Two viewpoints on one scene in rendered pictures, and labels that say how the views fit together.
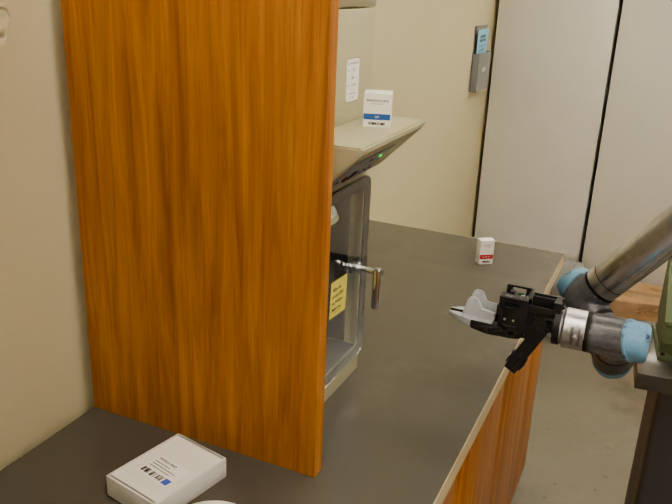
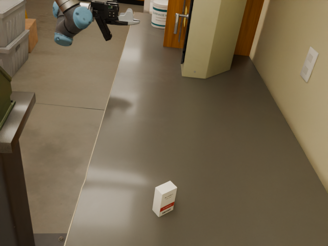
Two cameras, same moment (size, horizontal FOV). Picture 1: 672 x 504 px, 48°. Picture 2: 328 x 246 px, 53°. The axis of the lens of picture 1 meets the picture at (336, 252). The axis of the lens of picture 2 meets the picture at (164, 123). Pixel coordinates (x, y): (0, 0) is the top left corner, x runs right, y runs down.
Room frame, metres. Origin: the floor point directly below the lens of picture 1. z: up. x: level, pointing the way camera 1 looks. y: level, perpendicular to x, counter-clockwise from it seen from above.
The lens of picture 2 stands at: (2.71, -0.76, 1.57)
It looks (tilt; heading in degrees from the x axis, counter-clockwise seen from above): 33 degrees down; 152
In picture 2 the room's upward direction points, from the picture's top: 8 degrees clockwise
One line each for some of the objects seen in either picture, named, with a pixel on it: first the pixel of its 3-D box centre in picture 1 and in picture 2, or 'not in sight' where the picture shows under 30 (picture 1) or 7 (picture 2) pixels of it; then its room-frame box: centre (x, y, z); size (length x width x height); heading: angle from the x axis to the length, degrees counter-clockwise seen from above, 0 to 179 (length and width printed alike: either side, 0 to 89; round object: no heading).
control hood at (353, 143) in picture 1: (365, 156); not in sight; (1.33, -0.05, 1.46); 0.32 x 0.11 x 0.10; 156
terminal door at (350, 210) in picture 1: (334, 289); (186, 11); (1.35, 0.00, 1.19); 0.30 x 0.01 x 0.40; 156
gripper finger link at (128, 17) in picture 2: (476, 303); (129, 17); (1.36, -0.28, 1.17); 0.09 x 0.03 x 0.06; 64
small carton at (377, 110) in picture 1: (377, 108); not in sight; (1.38, -0.07, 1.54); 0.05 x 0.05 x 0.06; 85
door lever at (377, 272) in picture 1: (369, 285); (180, 23); (1.44, -0.07, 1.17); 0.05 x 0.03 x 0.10; 66
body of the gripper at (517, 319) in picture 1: (529, 315); (105, 12); (1.30, -0.37, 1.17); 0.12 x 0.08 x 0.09; 67
